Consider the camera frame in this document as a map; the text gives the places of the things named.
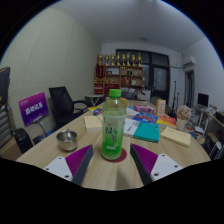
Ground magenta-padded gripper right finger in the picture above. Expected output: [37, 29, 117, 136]
[129, 143, 184, 186]

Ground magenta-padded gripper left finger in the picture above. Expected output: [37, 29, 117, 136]
[43, 144, 95, 187]

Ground green tea drink bottle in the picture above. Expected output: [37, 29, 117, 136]
[100, 88, 128, 161]

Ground small steel cup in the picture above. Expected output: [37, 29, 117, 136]
[55, 129, 79, 152]

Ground pale yellow book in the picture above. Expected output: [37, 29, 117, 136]
[160, 126, 192, 148]

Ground teal book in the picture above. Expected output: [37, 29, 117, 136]
[132, 121, 161, 144]

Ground flat round red coaster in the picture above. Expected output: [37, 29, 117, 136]
[101, 148, 128, 163]

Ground black hard suitcase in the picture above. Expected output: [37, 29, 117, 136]
[13, 127, 34, 154]

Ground orange book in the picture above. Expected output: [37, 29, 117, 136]
[155, 115, 178, 128]

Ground white paper booklet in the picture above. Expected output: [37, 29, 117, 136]
[123, 117, 141, 137]

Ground blue printed book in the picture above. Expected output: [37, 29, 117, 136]
[132, 111, 159, 125]

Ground white stool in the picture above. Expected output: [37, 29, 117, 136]
[209, 140, 224, 161]

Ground cream book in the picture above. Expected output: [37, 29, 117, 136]
[83, 114, 104, 132]

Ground potted pink flowers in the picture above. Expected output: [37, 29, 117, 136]
[175, 104, 193, 132]

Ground orange carton box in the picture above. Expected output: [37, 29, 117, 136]
[155, 98, 167, 117]

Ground pink flat box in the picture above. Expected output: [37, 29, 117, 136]
[133, 104, 155, 114]

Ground purple sign board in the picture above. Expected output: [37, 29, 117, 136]
[18, 92, 50, 128]

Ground cluttered side desk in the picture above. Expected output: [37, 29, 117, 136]
[194, 106, 224, 161]

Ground black office chair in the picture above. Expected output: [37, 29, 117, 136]
[48, 86, 91, 129]

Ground silver ribbed suitcase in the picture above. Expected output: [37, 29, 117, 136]
[0, 104, 14, 149]

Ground black computer monitor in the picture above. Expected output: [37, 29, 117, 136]
[197, 92, 210, 108]

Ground small round side table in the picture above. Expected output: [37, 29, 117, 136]
[84, 94, 105, 108]

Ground black bag with tan trim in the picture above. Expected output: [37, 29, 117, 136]
[0, 66, 11, 108]

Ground wooden shelf unit with trophies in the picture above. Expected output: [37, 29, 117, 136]
[93, 52, 144, 96]

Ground white wall air conditioner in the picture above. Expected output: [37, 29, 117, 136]
[181, 55, 197, 68]

